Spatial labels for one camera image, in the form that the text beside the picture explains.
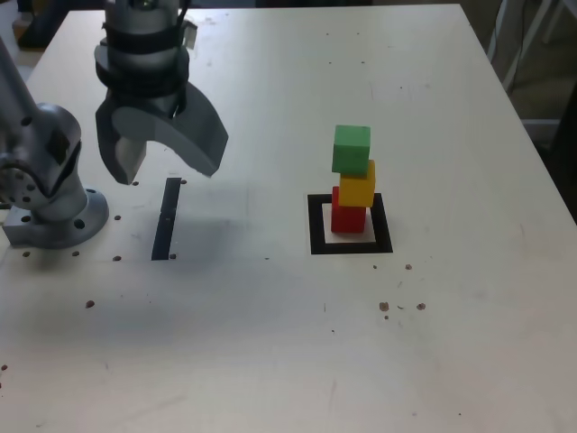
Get black tape strip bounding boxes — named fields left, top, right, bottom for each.
left=151, top=177, right=182, bottom=262

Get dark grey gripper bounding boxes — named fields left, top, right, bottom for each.
left=95, top=81, right=230, bottom=185

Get white chair frame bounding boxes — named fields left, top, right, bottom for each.
left=499, top=0, right=577, bottom=91

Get green cube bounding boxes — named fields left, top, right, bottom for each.
left=331, top=124, right=372, bottom=176

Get small white box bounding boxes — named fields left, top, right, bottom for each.
left=182, top=18, right=199, bottom=51

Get red cube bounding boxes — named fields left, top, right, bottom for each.
left=330, top=185, right=367, bottom=235

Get yellow cube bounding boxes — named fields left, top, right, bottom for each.
left=338, top=160, right=377, bottom=208

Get black tape square outline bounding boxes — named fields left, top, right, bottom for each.
left=307, top=192, right=394, bottom=256

